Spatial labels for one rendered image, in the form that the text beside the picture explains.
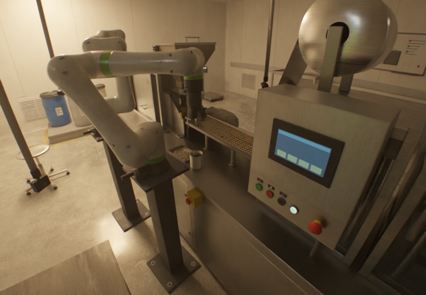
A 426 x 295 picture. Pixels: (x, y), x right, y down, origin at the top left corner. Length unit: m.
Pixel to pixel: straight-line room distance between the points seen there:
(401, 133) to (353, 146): 0.17
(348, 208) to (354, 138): 0.19
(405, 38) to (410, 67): 0.49
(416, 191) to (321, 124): 0.32
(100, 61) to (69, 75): 0.15
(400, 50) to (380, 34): 3.79
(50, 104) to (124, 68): 3.56
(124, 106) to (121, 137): 0.74
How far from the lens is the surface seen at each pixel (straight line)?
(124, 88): 1.52
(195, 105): 0.96
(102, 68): 0.95
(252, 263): 1.06
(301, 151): 0.58
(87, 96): 0.84
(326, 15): 0.82
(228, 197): 1.05
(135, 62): 0.87
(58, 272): 1.11
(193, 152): 1.27
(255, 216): 0.98
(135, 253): 1.89
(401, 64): 4.54
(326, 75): 0.78
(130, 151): 0.81
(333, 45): 0.77
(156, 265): 1.78
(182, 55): 0.79
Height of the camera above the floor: 1.52
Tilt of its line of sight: 26 degrees down
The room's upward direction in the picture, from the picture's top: straight up
